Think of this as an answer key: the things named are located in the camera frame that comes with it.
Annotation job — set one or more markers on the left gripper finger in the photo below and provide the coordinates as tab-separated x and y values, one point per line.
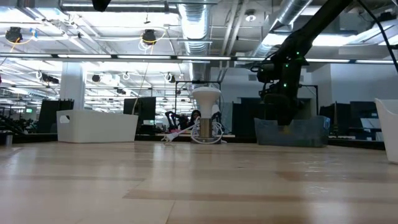
101	4

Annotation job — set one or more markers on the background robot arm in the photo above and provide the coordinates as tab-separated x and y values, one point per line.
171	119

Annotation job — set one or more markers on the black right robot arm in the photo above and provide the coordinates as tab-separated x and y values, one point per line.
320	21

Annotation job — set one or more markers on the grey translucent plastic bin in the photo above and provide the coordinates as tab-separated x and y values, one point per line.
311	133

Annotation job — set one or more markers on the dark partition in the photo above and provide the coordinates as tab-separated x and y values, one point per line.
342	118
245	118

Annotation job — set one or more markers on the white mushroom table lamp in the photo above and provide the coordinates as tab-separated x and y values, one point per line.
206	96

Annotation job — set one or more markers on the white pillar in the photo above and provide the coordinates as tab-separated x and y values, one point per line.
73	84

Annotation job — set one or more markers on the person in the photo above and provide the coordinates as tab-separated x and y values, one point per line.
195	115

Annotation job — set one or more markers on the white plastic bin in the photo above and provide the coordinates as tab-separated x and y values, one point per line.
388	130
99	126

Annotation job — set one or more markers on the black monitor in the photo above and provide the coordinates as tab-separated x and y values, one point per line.
144	109
49	115

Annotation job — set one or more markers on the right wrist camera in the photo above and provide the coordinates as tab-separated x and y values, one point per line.
264	72

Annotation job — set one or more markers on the black aluminium table frame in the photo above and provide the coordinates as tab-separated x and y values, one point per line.
351	143

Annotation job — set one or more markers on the ceiling light rail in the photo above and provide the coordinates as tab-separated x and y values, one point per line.
202	58

